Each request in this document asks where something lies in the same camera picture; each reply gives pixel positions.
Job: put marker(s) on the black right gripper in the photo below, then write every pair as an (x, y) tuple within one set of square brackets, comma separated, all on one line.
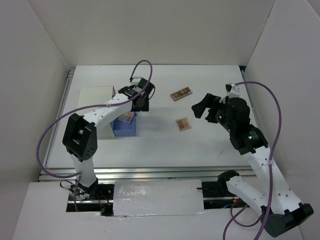
[(209, 100)]

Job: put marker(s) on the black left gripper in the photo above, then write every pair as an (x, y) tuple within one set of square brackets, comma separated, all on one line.
[(145, 107)]

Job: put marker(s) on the pink drawer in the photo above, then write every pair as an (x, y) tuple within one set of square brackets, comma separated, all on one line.
[(113, 92)]

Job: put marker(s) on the colourful eyeshadow palette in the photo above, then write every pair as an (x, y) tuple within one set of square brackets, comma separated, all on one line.
[(126, 118)]

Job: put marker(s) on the square blush palette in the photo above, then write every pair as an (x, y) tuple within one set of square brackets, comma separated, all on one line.
[(183, 124)]

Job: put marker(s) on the long brown eyeshadow palette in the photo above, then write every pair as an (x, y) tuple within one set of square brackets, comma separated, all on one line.
[(181, 93)]

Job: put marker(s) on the purple blue drawer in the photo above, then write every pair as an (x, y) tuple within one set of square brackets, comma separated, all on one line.
[(121, 129)]

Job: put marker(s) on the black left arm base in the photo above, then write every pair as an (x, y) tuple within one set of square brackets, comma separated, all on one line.
[(101, 200)]

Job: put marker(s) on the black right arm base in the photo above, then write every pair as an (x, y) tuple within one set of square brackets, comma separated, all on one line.
[(213, 190)]

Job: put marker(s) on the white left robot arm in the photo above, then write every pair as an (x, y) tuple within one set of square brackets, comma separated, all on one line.
[(81, 134)]

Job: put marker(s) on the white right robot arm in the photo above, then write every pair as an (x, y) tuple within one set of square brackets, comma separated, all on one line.
[(279, 209)]

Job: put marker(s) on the white drawer cabinet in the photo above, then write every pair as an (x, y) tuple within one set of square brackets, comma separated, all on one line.
[(96, 95)]

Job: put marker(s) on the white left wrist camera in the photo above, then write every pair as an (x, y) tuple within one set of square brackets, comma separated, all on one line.
[(134, 80)]

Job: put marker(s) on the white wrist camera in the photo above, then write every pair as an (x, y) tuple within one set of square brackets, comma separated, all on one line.
[(232, 91), (134, 80)]

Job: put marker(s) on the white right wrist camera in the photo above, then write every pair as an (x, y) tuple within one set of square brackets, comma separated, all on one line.
[(232, 91)]

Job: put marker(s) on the aluminium frame rail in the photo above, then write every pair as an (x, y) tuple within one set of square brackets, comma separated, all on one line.
[(167, 173)]

